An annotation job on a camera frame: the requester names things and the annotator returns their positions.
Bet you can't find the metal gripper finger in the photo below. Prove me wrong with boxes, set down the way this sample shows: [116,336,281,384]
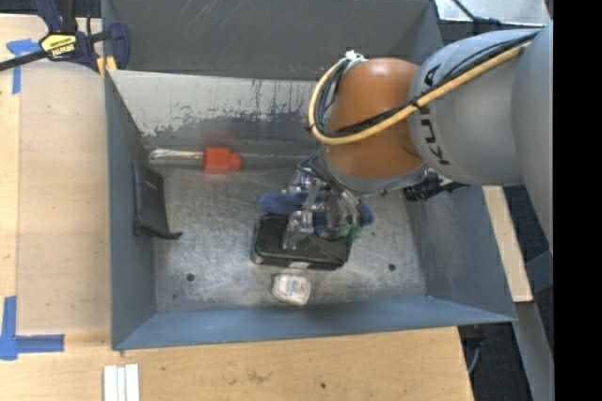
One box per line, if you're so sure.
[281,172,312,199]
[281,209,315,251]

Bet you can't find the black rectangular box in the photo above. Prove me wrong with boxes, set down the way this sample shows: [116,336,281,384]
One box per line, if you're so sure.
[250,214,355,272]

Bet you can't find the blue cloth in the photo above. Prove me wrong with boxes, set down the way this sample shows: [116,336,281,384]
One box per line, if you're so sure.
[259,191,376,241]

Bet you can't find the small white packet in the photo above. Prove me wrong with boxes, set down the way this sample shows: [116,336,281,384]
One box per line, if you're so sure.
[270,272,312,308]

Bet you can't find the clear tube with red cap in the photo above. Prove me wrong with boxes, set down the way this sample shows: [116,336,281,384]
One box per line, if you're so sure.
[149,146,244,175]

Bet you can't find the grey metal bin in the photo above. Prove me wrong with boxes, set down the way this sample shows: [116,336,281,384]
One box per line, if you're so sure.
[99,0,519,351]

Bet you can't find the black flat clip holder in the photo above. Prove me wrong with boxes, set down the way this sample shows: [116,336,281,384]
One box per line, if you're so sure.
[131,159,184,242]

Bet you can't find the pale wood board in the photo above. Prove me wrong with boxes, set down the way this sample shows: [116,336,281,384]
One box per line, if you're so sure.
[15,59,114,337]

